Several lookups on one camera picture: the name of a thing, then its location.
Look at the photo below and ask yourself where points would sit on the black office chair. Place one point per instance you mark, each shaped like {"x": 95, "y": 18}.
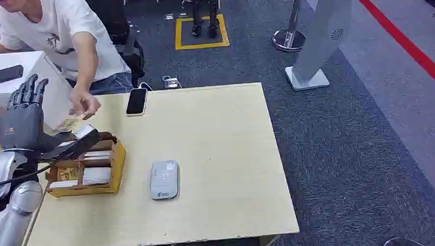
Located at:
{"x": 126, "y": 41}

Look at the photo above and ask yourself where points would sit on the person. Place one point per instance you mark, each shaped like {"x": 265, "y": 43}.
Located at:
{"x": 52, "y": 30}

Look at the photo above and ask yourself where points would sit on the black power adapter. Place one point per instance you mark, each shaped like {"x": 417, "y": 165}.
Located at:
{"x": 9, "y": 74}

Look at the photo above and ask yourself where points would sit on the white power strip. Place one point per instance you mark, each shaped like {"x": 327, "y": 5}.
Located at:
{"x": 171, "y": 83}

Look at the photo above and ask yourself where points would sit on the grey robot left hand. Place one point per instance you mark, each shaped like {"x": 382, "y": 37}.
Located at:
{"x": 21, "y": 125}

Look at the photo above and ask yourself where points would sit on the chrome stanchion base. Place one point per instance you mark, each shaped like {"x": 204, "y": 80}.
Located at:
{"x": 402, "y": 243}

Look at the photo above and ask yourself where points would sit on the black smartphone in white case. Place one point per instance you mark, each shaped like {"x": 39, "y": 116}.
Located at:
{"x": 136, "y": 101}

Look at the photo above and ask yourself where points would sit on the wooden card box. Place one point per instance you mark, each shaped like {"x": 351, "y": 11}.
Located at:
{"x": 118, "y": 167}

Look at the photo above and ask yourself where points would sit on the chrome stanchion post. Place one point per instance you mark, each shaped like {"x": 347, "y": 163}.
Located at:
{"x": 289, "y": 38}

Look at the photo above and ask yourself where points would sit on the grey card reader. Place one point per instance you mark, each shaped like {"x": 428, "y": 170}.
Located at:
{"x": 164, "y": 180}

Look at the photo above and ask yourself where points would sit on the grey kiosk stand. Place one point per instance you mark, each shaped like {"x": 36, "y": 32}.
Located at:
{"x": 320, "y": 33}

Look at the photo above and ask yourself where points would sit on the person's left hand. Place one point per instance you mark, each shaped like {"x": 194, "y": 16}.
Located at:
{"x": 84, "y": 103}

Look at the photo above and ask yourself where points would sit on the white desk cabinet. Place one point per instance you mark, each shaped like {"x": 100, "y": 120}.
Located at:
{"x": 51, "y": 96}

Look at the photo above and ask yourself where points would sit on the small white floor plate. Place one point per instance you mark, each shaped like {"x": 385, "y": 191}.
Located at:
{"x": 182, "y": 15}
{"x": 169, "y": 17}

